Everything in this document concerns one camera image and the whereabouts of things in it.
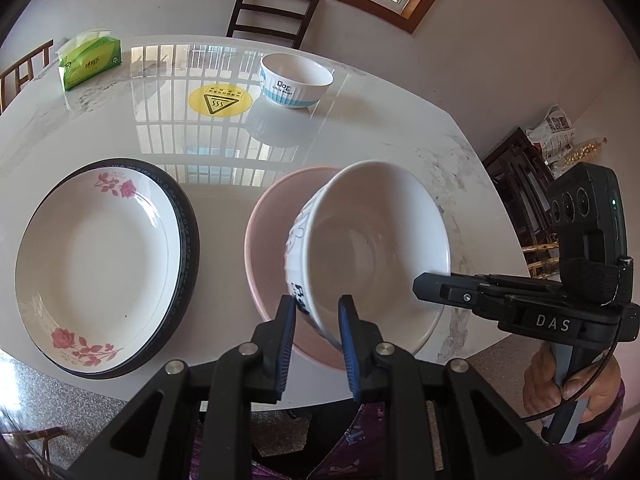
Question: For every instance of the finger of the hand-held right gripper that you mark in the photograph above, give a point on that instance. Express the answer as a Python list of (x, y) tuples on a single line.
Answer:
[(450, 287)]

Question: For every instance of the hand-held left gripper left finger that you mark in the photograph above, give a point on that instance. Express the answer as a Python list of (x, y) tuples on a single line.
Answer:
[(284, 332)]

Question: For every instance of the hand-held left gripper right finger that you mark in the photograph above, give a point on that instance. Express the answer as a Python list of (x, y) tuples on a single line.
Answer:
[(347, 342)]

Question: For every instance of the white ribbed bowl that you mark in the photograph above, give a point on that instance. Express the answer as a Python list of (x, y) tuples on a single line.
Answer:
[(370, 240)]

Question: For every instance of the pink bowl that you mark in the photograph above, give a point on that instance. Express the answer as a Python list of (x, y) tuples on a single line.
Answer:
[(270, 240)]

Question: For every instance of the large blue floral plate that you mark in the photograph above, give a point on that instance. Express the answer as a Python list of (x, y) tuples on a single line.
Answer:
[(191, 250)]

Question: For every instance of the white plate with pink flowers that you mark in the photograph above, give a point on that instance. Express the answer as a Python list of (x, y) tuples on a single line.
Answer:
[(100, 270)]

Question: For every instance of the person's right hand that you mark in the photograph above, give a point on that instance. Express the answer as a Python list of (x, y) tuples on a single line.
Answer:
[(597, 385)]

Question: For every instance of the yellow plastic bag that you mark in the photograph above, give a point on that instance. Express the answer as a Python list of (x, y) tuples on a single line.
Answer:
[(585, 150)]

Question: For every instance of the dark wooden furniture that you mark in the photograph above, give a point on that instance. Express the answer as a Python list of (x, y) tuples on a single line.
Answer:
[(520, 185)]

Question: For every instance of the newspaper bundle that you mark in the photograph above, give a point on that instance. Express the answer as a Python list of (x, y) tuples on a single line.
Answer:
[(555, 130)]

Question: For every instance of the yellow warning sticker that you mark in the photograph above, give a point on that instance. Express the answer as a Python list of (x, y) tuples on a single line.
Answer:
[(220, 101)]

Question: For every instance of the white bowl with blue band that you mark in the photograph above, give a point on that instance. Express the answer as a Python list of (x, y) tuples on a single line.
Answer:
[(295, 77)]

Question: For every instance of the brown wooden stool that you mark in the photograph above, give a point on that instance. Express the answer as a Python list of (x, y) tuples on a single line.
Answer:
[(35, 440)]

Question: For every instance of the dark wooden chair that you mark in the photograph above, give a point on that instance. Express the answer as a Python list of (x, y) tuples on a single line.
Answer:
[(272, 10)]

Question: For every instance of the green tissue pack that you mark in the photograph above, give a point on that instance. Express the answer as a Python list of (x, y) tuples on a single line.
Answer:
[(90, 62)]

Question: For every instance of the light wooden chair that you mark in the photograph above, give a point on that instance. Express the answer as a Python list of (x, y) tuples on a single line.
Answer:
[(20, 72)]

